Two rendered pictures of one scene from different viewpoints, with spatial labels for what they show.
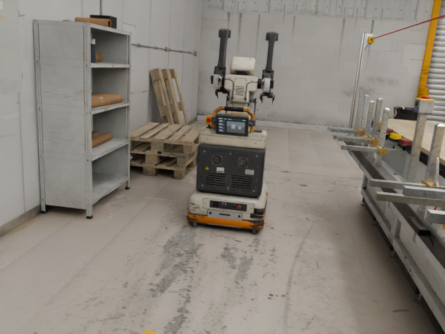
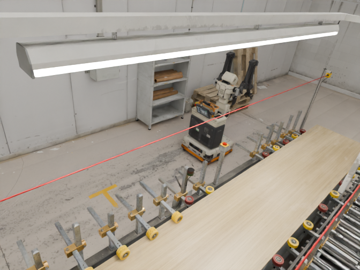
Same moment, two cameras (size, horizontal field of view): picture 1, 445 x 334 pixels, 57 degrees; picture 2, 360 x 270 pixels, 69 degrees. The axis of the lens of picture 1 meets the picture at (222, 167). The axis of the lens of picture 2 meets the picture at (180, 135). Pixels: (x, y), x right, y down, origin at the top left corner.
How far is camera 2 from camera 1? 2.31 m
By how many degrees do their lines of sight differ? 37
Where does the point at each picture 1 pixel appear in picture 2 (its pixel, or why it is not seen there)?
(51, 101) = (141, 77)
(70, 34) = not seen: hidden behind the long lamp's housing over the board
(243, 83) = (224, 88)
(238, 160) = (205, 128)
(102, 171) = (174, 106)
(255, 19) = (353, 8)
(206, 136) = (194, 111)
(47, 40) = not seen: hidden behind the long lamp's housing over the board
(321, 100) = not seen: outside the picture
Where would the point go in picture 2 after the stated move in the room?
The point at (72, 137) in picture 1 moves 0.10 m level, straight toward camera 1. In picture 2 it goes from (146, 94) to (143, 96)
